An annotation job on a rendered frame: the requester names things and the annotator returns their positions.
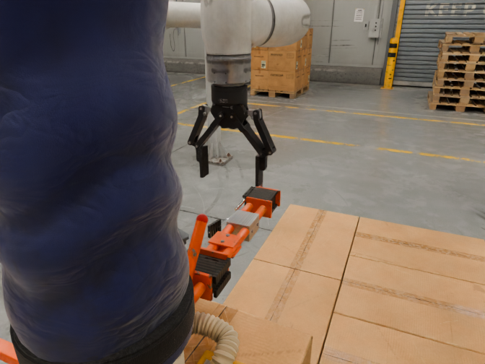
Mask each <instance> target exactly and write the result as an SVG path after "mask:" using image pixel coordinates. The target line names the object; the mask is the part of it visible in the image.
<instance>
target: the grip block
mask: <svg viewBox="0 0 485 364"><path fill-rule="evenodd" d="M230 265H231V258H229V254H228V253H225V252H221V251H215V250H212V249H209V248H204V247H201V249H200V252H199V255H198V260H197V263H196V268H195V271H194V274H193V279H192V282H193V286H195V285H196V283H197V282H202V283H203V284H204V285H205V286H206V290H205V292H204V293H203V295H202V296H201V297H200V298H201V299H204V300H209V301H212V300H213V294H214V298H217V297H218V296H219V294H220V293H221V291H222V290H223V289H224V287H225V286H226V284H227V283H228V282H229V280H230V279H231V272H230V271H229V267H230Z"/></svg>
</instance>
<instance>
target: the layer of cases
mask: <svg viewBox="0 0 485 364"><path fill-rule="evenodd" d="M222 305H225V306H229V307H231V308H235V309H237V310H240V311H244V312H246V313H249V314H252V315H254V316H258V317H261V318H263V319H267V320H269V321H273V322H275V323H278V324H281V325H284V326H288V327H290V328H293V329H296V330H299V331H301V332H304V333H307V334H311V335H312V336H313V343H312V350H311V358H310V364H485V241H484V240H483V239H479V238H472V237H468V236H463V235H456V234H452V233H444V232H440V231H436V230H428V229H424V228H420V227H412V226H408V225H401V224H396V223H392V222H385V221H381V220H374V219H369V218H365V217H360V218H359V217H358V216H353V215H349V214H341V213H338V212H330V211H325V210H321V209H314V208H309V207H302V206H298V205H294V204H290V205H289V207H288V208H287V210H286V212H285V213H284V214H283V216H282V217H281V219H280V220H279V221H278V223H277V224H276V226H275V228H274V229H273V230H272V232H271V234H270V235H269V237H268V238H267V239H266V241H265V242H264V244H263V245H262V246H261V248H260V250H259V251H258V253H257V254H256V255H255V257H254V259H253V260H252V261H251V263H250V264H249V266H248V268H247V269H246V270H245V272H244V273H243V275H242V276H241V278H240V279H239V281H238V282H237V284H236V285H235V286H234V288H233V289H232V291H231V293H230V294H229V295H228V297H227V299H226V300H225V301H224V303H223V304H222Z"/></svg>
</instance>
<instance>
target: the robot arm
mask: <svg viewBox="0 0 485 364"><path fill-rule="evenodd" d="M309 26H310V9H309V7H308V5H307V4H306V3H305V2H304V1H303V0H201V3H190V2H177V1H173V0H169V4H168V11H167V21H166V27H165V30H167V29H169V28H170V27H187V28H201V33H202V38H203V41H204V45H205V48H206V67H207V80H208V82H210V83H213V84H212V85H211V101H212V106H208V105H207V104H203V105H200V106H199V107H198V117H197V119H196V122H195V124H194V127H193V130H192V132H191V135H190V136H189V139H188V144H189V145H193V146H194V147H195V148H196V159H197V161H198V162H199V166H200V178H203V177H205V176H207V175H208V174H209V160H208V146H207V145H205V143H206V142H207V141H208V139H209V138H210V137H211V135H212V134H213V133H214V132H215V131H216V130H217V129H218V127H219V126H221V127H222V128H224V129H226V128H230V129H239V131H240V132H242V133H243V134H244V135H245V137H246V138H247V140H248V141H249V142H250V143H251V145H252V146H253V148H254V149H255V150H256V152H257V153H258V154H257V155H256V156H255V186H257V187H259V186H260V185H261V184H262V183H263V171H264V170H265V169H266V168H267V157H268V155H272V154H273V153H275V151H276V147H275V145H274V143H273V140H272V138H271V136H270V134H269V132H268V129H267V127H266V125H265V123H264V120H263V114H262V109H261V108H257V109H256V110H249V109H248V85H247V84H246V83H247V82H249V81H250V80H251V48H253V47H256V46H258V47H265V48H269V47H281V46H288V45H291V44H293V43H296V42H297V41H298V40H300V39H302V38H303V37H304V36H305V34H306V33H307V31H308V30H309ZM210 112H211V114H212V115H213V117H214V118H215V119H214V120H213V122H212V123H211V124H210V127H209V128H208V129H207V130H206V131H205V132H204V134H203V135H202V136H201V138H200V139H199V140H198V137H199V135H200V133H201V130H202V128H203V126H204V123H205V121H206V118H207V116H208V115H209V114H210ZM248 116H250V117H251V119H252V120H253V121H254V124H255V127H256V129H257V131H258V133H259V135H260V138H261V140H262V141H261V140H260V139H259V138H258V136H257V135H256V134H255V132H254V131H253V130H252V129H251V127H250V124H249V123H248V121H247V120H246V118H247V117H248ZM262 142H263V143H262Z"/></svg>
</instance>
